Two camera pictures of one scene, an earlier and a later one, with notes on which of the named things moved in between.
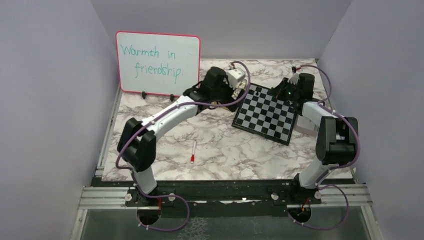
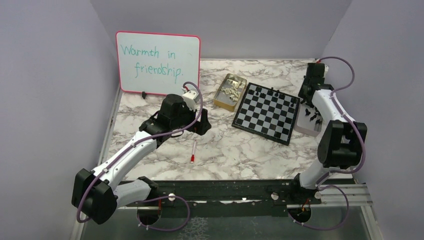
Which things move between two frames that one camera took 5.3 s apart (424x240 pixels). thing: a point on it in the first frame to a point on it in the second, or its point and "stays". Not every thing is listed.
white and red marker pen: x=193 y=153 stays
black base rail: x=223 y=199 stays
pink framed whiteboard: x=159 y=63 stays
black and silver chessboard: x=263 y=113 stays
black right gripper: x=276 y=92 to x=300 y=92
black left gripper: x=229 y=100 to x=201 y=127
